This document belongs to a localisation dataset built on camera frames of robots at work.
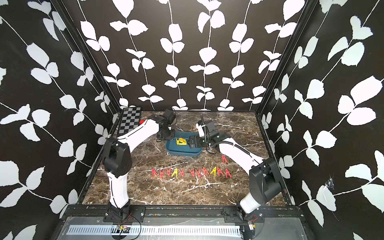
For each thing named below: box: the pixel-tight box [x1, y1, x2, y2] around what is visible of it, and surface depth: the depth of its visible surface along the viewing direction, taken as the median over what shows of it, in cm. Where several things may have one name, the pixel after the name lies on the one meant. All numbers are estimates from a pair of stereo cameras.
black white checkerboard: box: [118, 107, 141, 134], surface depth 113 cm
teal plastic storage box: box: [165, 130, 203, 158], surface depth 97 cm
